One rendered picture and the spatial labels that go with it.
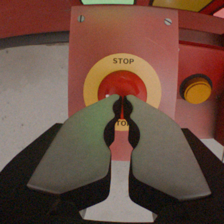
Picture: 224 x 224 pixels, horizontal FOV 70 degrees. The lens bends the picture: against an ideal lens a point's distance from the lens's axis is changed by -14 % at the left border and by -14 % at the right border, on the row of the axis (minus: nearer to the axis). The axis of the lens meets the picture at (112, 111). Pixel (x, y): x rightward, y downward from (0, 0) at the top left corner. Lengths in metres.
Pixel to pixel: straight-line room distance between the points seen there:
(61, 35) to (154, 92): 0.84
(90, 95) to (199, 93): 0.14
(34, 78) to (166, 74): 0.94
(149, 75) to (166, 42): 0.04
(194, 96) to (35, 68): 0.93
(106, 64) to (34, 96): 0.92
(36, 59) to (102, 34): 0.91
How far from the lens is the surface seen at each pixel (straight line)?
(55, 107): 1.03
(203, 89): 0.24
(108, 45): 0.17
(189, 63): 0.23
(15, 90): 1.14
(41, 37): 1.02
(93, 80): 0.17
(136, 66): 0.17
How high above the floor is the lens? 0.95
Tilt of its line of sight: 79 degrees down
